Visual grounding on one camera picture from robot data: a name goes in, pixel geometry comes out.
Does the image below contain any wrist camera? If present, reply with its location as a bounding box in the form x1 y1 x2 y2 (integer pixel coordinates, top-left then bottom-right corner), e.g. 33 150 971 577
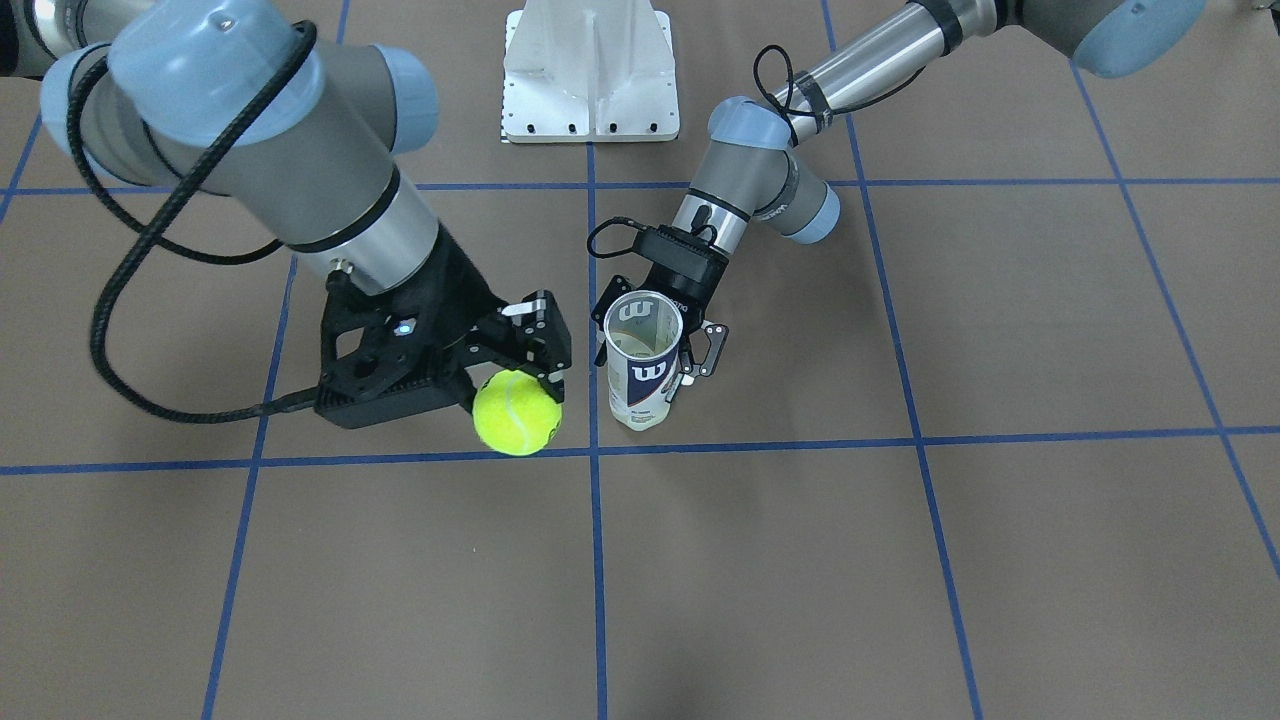
632 225 728 284
314 272 476 429

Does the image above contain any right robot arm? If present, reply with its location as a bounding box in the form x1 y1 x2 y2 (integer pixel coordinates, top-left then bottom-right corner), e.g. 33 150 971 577
3 1 571 428

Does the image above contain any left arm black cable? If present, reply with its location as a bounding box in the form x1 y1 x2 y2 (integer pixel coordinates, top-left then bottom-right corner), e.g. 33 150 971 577
753 45 931 136

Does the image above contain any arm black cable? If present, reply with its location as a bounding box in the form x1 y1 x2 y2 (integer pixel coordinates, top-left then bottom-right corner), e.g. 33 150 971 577
65 20 321 425
753 45 931 136

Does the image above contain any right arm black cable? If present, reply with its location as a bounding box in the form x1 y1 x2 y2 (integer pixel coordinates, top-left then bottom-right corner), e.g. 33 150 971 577
65 20 321 425

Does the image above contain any white tennis ball can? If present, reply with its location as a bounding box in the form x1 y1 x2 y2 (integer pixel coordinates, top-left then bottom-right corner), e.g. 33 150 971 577
603 290 684 432

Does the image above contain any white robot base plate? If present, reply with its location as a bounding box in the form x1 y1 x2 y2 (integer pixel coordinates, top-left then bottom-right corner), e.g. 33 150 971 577
500 1 682 143

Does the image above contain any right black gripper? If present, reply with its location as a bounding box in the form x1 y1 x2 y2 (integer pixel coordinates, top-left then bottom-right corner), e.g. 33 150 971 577
340 225 572 391

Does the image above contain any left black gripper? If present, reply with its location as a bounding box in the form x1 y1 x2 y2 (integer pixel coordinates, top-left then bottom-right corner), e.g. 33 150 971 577
591 260 730 404

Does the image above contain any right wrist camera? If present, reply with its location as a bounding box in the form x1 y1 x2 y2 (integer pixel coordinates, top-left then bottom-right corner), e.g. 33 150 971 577
314 272 476 429

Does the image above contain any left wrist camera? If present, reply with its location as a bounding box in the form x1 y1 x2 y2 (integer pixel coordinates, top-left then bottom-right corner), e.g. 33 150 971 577
632 225 728 284

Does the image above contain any Wilson tennis ball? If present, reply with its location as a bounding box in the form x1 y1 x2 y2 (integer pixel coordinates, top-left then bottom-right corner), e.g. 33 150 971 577
472 370 563 457

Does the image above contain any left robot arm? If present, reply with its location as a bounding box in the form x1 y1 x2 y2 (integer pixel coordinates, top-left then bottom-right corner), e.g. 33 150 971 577
593 1 1204 415

